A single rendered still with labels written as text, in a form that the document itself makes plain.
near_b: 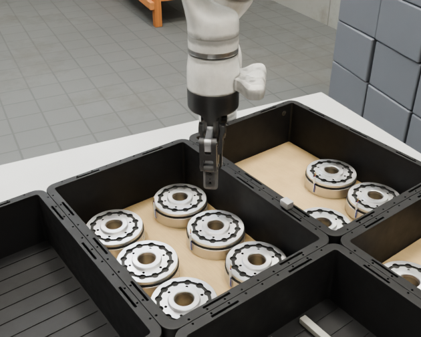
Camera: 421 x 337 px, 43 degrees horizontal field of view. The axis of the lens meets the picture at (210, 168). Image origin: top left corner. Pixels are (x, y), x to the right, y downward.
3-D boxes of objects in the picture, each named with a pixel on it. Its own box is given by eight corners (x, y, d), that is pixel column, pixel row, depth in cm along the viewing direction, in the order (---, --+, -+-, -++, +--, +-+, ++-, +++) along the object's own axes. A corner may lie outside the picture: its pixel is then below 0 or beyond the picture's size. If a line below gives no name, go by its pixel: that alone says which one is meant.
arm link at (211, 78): (264, 101, 72) (266, 57, 69) (182, 97, 73) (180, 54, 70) (266, 75, 80) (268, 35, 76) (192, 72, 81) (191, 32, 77)
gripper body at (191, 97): (191, 69, 80) (192, 125, 85) (182, 92, 73) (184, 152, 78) (241, 71, 79) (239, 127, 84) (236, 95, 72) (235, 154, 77)
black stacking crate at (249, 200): (54, 240, 99) (44, 190, 93) (186, 186, 114) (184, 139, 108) (172, 392, 72) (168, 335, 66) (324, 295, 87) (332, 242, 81)
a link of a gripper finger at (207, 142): (202, 119, 76) (203, 130, 78) (198, 142, 74) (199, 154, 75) (219, 120, 76) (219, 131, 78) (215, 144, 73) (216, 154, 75)
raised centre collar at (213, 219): (196, 225, 95) (196, 222, 94) (218, 215, 97) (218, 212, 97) (212, 240, 91) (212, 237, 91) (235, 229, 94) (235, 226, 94)
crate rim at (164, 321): (45, 198, 94) (42, 186, 93) (185, 146, 109) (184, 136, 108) (169, 347, 67) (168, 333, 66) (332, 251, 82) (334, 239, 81)
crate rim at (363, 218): (185, 146, 109) (185, 136, 108) (291, 107, 124) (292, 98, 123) (333, 251, 82) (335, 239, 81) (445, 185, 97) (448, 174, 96)
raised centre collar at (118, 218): (95, 225, 95) (94, 222, 95) (119, 214, 97) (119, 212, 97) (108, 239, 92) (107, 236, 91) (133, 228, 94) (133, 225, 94)
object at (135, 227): (75, 225, 96) (75, 222, 95) (125, 204, 101) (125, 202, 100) (101, 255, 89) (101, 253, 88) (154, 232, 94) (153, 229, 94)
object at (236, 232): (176, 225, 95) (176, 222, 95) (220, 205, 101) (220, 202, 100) (210, 256, 89) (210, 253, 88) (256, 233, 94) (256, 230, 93)
